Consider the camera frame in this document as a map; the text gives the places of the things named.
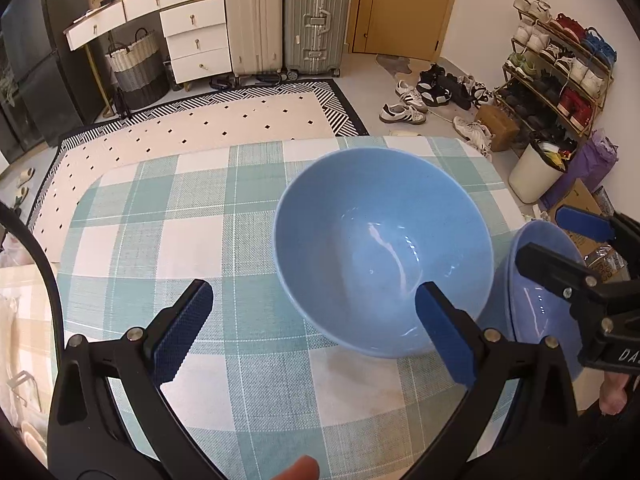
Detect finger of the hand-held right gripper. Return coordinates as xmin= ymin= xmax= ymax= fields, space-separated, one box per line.
xmin=556 ymin=205 xmax=640 ymax=281
xmin=515 ymin=242 xmax=601 ymax=306

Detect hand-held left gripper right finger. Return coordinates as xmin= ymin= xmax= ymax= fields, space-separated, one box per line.
xmin=400 ymin=281 xmax=583 ymax=480

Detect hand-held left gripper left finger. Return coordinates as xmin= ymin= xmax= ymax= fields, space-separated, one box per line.
xmin=47 ymin=279 xmax=226 ymax=480

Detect blue bowl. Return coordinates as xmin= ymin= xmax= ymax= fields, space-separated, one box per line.
xmin=504 ymin=225 xmax=586 ymax=383
xmin=272 ymin=149 xmax=495 ymax=359
xmin=512 ymin=221 xmax=590 ymax=381

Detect person's right hand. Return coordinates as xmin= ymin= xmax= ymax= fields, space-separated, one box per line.
xmin=597 ymin=372 xmax=630 ymax=416

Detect person's left hand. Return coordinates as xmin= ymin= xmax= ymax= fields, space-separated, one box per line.
xmin=272 ymin=455 xmax=321 ymax=480

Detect purple bag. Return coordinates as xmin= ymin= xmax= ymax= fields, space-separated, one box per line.
xmin=542 ymin=130 xmax=621 ymax=211

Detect white trash bin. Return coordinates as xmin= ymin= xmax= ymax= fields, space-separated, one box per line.
xmin=509 ymin=137 xmax=568 ymax=204

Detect teal checked tablecloth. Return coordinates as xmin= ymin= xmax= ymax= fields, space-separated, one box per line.
xmin=50 ymin=135 xmax=538 ymax=480

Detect person's dark clothing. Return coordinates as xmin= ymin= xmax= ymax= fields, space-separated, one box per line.
xmin=575 ymin=410 xmax=640 ymax=480

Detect small brown box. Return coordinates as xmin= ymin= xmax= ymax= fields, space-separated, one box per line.
xmin=475 ymin=105 xmax=521 ymax=152

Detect gold shoe rack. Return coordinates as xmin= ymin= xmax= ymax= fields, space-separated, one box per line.
xmin=495 ymin=0 xmax=618 ymax=156

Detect rows of assorted shoes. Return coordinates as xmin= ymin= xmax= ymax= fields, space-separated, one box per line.
xmin=502 ymin=0 xmax=618 ymax=151

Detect beige checked cloth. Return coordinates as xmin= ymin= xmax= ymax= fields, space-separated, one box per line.
xmin=0 ymin=260 xmax=66 ymax=441

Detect clear metal holder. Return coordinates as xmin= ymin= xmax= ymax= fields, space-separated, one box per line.
xmin=7 ymin=371 xmax=41 ymax=411

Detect cream plate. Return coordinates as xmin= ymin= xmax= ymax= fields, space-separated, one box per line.
xmin=20 ymin=420 xmax=48 ymax=463

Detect group of loose sneakers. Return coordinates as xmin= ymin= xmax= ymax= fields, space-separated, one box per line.
xmin=379 ymin=62 xmax=496 ymax=156

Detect patterned rug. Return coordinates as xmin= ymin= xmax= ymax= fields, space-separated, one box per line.
xmin=30 ymin=79 xmax=370 ymax=261

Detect black bottle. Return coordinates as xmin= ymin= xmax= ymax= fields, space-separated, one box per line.
xmin=164 ymin=59 xmax=183 ymax=92

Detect woven laundry basket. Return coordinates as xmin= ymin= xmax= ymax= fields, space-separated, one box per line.
xmin=105 ymin=29 xmax=171 ymax=110

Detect brown door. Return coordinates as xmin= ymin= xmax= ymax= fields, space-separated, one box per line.
xmin=352 ymin=0 xmax=463 ymax=61

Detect white dresser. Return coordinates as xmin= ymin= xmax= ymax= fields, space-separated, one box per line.
xmin=64 ymin=0 xmax=233 ymax=86

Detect black refrigerator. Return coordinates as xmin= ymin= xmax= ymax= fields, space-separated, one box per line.
xmin=0 ymin=0 xmax=101 ymax=148

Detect white suitcase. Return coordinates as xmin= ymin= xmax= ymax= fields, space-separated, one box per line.
xmin=222 ymin=0 xmax=284 ymax=86

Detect silver suitcase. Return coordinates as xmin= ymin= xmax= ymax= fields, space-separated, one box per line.
xmin=282 ymin=0 xmax=352 ymax=78

